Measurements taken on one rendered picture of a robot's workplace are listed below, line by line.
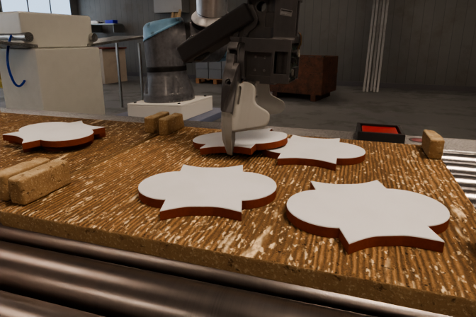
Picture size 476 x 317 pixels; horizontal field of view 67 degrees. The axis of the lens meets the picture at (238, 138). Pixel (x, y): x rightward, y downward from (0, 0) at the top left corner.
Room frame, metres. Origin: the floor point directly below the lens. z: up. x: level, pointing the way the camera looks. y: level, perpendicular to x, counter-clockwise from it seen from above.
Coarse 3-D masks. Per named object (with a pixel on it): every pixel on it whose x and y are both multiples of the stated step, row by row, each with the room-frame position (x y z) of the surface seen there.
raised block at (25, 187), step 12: (36, 168) 0.33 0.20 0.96; (48, 168) 0.33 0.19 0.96; (60, 168) 0.35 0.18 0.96; (12, 180) 0.31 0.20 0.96; (24, 180) 0.31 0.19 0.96; (36, 180) 0.32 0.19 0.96; (48, 180) 0.33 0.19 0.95; (60, 180) 0.34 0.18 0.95; (12, 192) 0.31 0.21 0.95; (24, 192) 0.30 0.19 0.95; (36, 192) 0.32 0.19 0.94; (48, 192) 0.33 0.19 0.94; (24, 204) 0.30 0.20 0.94
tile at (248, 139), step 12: (216, 132) 0.54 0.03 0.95; (240, 132) 0.52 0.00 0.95; (252, 132) 0.51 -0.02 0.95; (264, 132) 0.51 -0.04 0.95; (276, 132) 0.50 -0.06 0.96; (204, 144) 0.47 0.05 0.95; (216, 144) 0.46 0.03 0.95; (240, 144) 0.45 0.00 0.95; (252, 144) 0.44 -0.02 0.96; (264, 144) 0.45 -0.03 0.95; (276, 144) 0.45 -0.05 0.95
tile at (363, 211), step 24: (312, 192) 0.31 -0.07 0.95; (336, 192) 0.31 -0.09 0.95; (360, 192) 0.31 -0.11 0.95; (384, 192) 0.31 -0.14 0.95; (408, 192) 0.31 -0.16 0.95; (288, 216) 0.28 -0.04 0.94; (312, 216) 0.27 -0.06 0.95; (336, 216) 0.27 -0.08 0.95; (360, 216) 0.27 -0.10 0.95; (384, 216) 0.27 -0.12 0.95; (408, 216) 0.27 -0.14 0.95; (432, 216) 0.27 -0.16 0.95; (360, 240) 0.23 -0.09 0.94; (384, 240) 0.24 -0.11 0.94; (408, 240) 0.24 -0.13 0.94; (432, 240) 0.23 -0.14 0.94
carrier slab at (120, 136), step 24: (0, 120) 0.67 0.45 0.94; (24, 120) 0.67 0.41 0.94; (48, 120) 0.67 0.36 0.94; (72, 120) 0.67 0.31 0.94; (96, 120) 0.67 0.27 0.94; (0, 144) 0.51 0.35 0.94; (96, 144) 0.51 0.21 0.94; (120, 144) 0.51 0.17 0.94; (0, 168) 0.41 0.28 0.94; (72, 168) 0.41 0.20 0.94
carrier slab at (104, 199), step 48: (144, 144) 0.51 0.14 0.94; (192, 144) 0.51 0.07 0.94; (384, 144) 0.51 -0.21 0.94; (96, 192) 0.34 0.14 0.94; (288, 192) 0.34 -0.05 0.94; (432, 192) 0.34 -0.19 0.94; (96, 240) 0.26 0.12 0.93; (144, 240) 0.25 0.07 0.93; (192, 240) 0.25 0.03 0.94; (240, 240) 0.25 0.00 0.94; (288, 240) 0.25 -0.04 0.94; (336, 240) 0.25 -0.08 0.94; (336, 288) 0.21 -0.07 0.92; (384, 288) 0.20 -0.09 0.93; (432, 288) 0.19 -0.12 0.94
